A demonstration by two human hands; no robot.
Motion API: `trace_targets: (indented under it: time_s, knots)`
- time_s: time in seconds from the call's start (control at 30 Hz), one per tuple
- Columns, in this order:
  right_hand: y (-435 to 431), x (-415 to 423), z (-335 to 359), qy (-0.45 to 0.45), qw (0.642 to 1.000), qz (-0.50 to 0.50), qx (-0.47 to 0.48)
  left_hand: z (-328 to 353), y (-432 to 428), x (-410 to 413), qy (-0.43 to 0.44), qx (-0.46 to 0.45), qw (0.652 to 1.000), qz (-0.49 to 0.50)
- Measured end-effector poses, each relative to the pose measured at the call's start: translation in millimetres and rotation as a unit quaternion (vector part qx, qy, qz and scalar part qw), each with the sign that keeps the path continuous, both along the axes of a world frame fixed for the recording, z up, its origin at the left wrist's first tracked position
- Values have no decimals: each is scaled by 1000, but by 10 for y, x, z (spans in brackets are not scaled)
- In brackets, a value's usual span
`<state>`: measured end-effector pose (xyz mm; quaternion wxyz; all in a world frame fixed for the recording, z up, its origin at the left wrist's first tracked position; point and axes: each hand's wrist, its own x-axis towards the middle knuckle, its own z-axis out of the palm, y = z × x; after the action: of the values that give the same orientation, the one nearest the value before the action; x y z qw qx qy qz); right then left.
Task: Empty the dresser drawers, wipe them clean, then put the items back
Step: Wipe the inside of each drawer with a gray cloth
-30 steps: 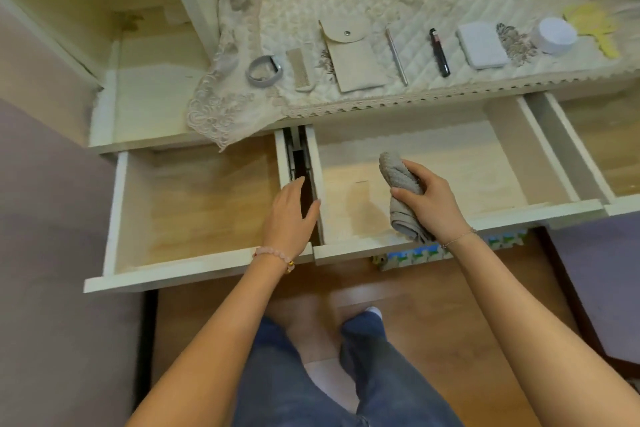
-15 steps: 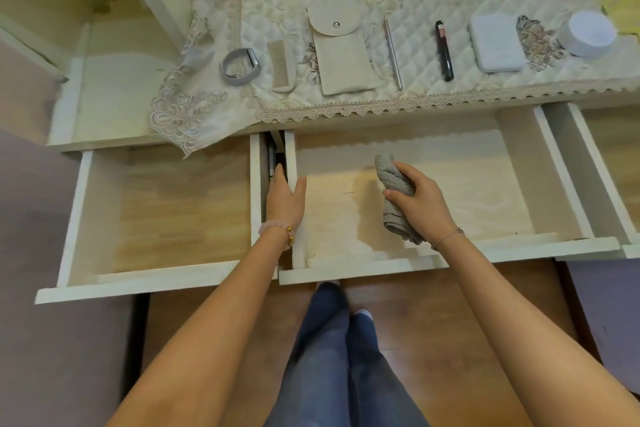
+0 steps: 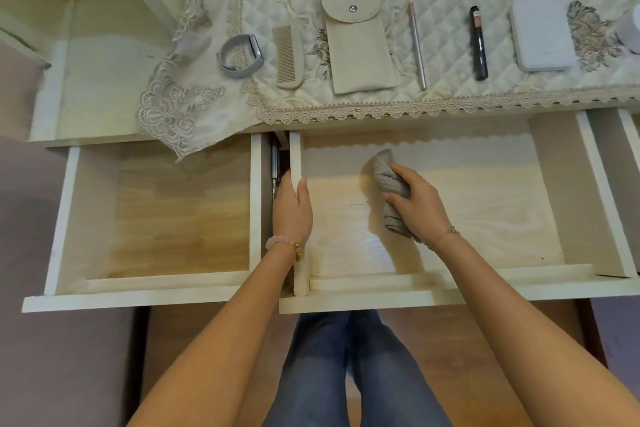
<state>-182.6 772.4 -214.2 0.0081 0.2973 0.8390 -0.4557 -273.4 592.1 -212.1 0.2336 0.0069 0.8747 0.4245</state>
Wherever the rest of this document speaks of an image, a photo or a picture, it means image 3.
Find person's left forearm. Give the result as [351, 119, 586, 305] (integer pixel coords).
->
[127, 241, 301, 427]

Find dark brown wooden trim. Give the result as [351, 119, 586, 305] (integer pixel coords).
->
[132, 306, 151, 402]
[577, 299, 609, 368]

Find person's leg in jeans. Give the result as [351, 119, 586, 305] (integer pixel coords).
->
[347, 310, 453, 427]
[262, 311, 351, 427]

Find beige snap pouch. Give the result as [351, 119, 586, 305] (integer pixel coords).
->
[319, 0, 399, 95]

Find silver grey wristband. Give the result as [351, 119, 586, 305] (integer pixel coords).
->
[216, 33, 265, 80]

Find thin metal straw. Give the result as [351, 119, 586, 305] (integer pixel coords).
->
[407, 0, 429, 91]

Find white round compact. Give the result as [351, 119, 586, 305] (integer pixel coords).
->
[615, 6, 640, 55]

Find cream dressing table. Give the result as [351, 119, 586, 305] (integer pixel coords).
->
[0, 0, 640, 147]

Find small white drawer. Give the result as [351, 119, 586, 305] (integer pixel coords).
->
[617, 109, 640, 274]
[21, 131, 296, 314]

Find wide white drawer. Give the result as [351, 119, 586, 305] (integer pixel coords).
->
[278, 111, 640, 315]

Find person's right leg in jeans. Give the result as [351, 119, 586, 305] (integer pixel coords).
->
[347, 310, 453, 427]

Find thin silver chain bracelet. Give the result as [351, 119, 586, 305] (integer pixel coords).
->
[426, 226, 460, 252]

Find person's right forearm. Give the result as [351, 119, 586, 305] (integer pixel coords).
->
[429, 234, 640, 427]

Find person's left hand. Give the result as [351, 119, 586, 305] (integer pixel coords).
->
[271, 169, 315, 248]

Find grey knitted wiping cloth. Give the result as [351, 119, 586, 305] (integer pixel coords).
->
[372, 149, 421, 241]

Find pink bead bracelet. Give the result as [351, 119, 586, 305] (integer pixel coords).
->
[265, 235, 305, 262]

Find person's left leg in jeans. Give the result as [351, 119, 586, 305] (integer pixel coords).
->
[262, 311, 351, 427]

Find person's right hand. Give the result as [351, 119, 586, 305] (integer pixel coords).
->
[382, 163, 459, 250]

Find white comb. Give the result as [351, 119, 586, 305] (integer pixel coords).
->
[271, 25, 306, 90]

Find white power bank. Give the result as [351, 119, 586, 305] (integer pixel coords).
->
[509, 0, 577, 73]

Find black lipstick tube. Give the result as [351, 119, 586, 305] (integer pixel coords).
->
[469, 5, 489, 81]

